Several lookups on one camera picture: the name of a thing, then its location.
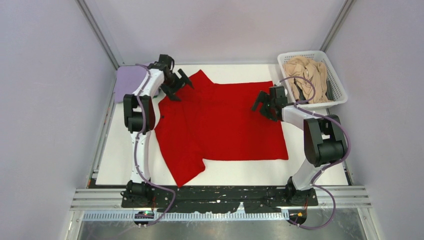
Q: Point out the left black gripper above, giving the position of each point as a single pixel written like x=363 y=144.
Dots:
x=171 y=93

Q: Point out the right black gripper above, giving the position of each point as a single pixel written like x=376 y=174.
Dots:
x=264 y=97

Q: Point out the red t shirt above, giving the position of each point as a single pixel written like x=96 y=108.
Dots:
x=216 y=122

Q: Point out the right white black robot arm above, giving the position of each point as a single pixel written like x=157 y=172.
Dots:
x=324 y=139

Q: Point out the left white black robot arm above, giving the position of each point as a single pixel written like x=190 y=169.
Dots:
x=140 y=119

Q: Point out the dark garment in basket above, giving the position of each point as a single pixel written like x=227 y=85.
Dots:
x=301 y=96

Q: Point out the folded purple t shirt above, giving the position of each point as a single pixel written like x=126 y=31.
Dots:
x=128 y=79

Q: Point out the beige crumpled t shirt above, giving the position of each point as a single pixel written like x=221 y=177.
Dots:
x=308 y=75

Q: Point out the white plastic basket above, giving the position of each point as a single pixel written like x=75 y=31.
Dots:
x=335 y=92

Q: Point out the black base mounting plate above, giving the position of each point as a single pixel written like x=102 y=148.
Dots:
x=214 y=199

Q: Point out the aluminium frame rail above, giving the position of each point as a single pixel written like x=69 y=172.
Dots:
x=106 y=205

